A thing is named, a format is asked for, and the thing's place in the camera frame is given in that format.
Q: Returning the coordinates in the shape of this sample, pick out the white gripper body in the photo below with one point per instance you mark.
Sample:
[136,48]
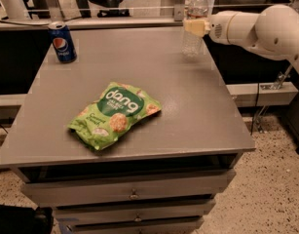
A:
[217,29]

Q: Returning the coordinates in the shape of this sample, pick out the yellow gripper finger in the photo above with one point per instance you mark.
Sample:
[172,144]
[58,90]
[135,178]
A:
[198,27]

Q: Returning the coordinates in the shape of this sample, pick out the clear plastic water bottle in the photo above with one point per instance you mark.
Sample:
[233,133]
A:
[191,44]

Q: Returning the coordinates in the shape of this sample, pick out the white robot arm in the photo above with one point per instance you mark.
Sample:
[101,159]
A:
[272,34]

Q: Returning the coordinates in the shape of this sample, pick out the green rice chip bag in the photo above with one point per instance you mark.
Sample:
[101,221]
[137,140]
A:
[105,120]

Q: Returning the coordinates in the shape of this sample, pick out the blue pepsi can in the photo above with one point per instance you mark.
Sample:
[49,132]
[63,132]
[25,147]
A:
[62,41]

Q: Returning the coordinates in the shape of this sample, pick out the grey drawer cabinet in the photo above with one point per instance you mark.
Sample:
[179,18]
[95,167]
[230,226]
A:
[130,138]

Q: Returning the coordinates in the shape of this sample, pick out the top grey drawer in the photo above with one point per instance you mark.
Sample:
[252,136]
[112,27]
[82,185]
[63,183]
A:
[127,188]

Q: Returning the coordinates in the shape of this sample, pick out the grey drawer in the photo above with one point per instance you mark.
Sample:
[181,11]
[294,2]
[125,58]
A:
[152,226]
[127,188]
[135,212]

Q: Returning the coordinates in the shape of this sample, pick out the middle grey drawer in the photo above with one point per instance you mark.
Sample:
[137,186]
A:
[135,212]

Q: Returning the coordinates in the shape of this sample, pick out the bottom grey drawer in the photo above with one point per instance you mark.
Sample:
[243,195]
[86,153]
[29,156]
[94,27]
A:
[152,226]

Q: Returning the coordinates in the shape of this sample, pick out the black object bottom left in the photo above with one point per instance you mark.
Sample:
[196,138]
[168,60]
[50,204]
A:
[21,220]

